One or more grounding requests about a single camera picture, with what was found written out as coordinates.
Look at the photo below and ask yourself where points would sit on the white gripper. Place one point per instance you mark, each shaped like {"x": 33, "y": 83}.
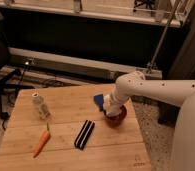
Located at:
{"x": 111, "y": 107}

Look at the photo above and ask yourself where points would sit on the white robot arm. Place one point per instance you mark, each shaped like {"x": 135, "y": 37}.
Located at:
{"x": 180, "y": 93}

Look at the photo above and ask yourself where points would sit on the dark red ceramic bowl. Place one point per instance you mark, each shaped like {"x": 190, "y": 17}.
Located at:
{"x": 115, "y": 121}

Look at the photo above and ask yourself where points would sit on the blue object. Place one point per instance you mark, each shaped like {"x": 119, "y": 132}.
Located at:
{"x": 99, "y": 101}

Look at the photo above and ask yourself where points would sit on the black white striped block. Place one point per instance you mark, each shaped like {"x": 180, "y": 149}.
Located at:
{"x": 84, "y": 134}

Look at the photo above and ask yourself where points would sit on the metal pole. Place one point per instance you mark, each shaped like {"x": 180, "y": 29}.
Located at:
{"x": 151, "y": 64}

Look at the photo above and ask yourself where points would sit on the orange carrot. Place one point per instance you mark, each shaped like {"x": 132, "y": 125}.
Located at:
{"x": 42, "y": 141}

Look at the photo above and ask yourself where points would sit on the white baseboard heater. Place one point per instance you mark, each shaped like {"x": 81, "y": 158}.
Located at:
{"x": 79, "y": 66}

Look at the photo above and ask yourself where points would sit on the black office chair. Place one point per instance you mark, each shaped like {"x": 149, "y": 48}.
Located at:
{"x": 13, "y": 79}

